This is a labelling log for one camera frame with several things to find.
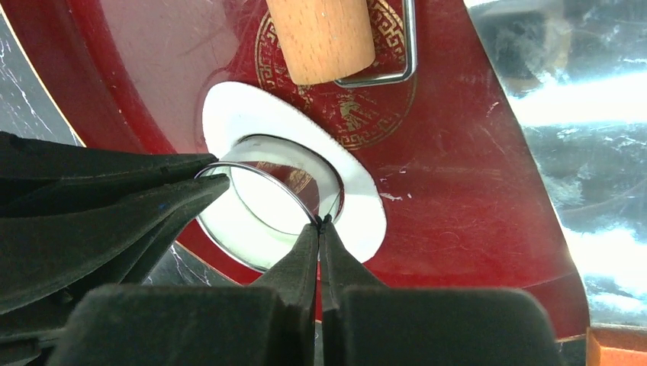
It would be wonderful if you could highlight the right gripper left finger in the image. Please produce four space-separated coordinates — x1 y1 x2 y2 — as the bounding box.
48 224 318 365

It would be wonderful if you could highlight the white dough piece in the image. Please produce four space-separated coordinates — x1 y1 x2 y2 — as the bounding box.
202 82 387 262

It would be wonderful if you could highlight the metal ring cutter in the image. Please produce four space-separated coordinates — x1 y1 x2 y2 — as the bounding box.
196 135 343 272

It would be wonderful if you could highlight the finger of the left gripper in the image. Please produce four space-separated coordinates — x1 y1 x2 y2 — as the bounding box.
1 132 217 202
1 174 230 313

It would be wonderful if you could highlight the metal spatula wooden handle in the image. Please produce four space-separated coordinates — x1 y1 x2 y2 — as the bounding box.
465 0 646 365

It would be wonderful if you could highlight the wooden double-ended rolling pin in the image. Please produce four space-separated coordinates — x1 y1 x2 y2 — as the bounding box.
265 0 418 89

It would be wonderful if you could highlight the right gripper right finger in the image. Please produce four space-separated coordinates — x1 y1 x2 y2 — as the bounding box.
319 221 563 365

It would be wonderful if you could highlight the cut round dough wrapper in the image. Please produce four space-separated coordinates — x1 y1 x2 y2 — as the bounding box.
230 167 312 234

